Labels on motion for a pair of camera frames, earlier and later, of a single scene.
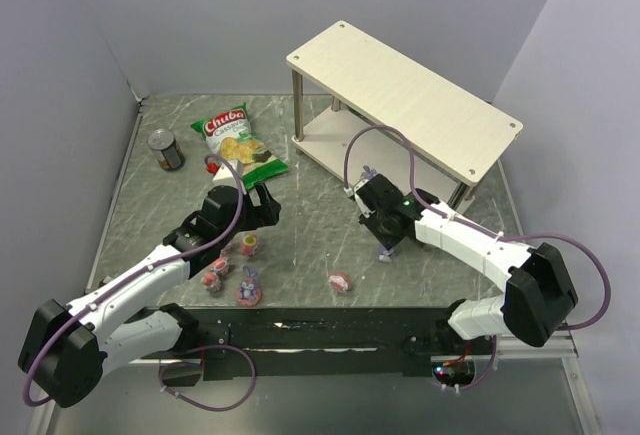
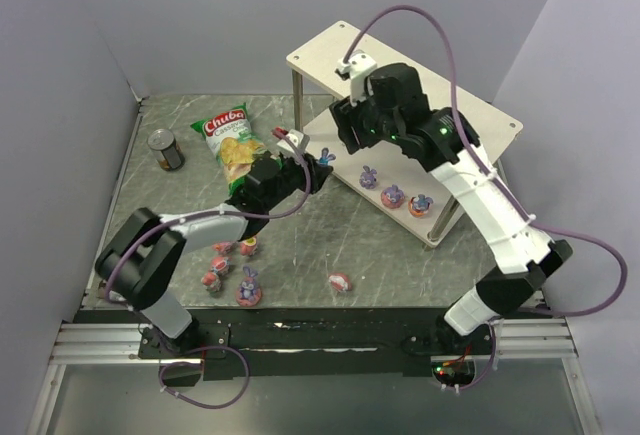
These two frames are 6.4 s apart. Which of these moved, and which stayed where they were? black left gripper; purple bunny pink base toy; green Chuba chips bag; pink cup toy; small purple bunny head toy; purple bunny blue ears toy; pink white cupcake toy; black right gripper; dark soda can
Moved: black left gripper; black right gripper; purple bunny blue ears toy
Stayed: purple bunny pink base toy; pink cup toy; green Chuba chips bag; pink white cupcake toy; dark soda can; small purple bunny head toy
